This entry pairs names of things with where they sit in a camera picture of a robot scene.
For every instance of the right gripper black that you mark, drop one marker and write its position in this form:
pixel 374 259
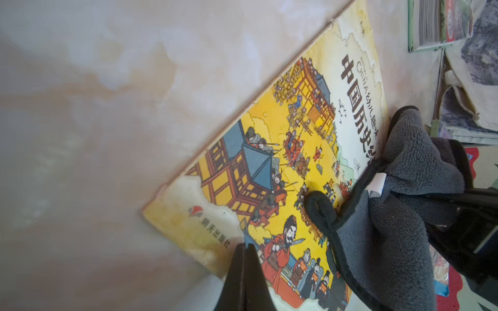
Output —
pixel 469 243

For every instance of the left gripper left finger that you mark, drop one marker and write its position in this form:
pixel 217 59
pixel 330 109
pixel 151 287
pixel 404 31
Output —
pixel 232 296

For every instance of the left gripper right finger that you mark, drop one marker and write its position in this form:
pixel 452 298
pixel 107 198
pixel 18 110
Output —
pixel 257 296

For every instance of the grey microfibre cloth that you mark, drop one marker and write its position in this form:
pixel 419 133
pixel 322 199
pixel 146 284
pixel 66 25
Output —
pixel 378 238

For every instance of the yellow picture book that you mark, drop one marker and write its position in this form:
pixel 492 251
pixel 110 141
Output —
pixel 316 128

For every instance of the blue sunflower magazine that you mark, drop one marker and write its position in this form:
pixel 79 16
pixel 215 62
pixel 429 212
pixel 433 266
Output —
pixel 440 272

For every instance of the red green book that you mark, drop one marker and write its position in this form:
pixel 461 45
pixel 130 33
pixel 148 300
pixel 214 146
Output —
pixel 434 24

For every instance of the folded newspaper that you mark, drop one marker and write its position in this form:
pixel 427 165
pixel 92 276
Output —
pixel 468 109

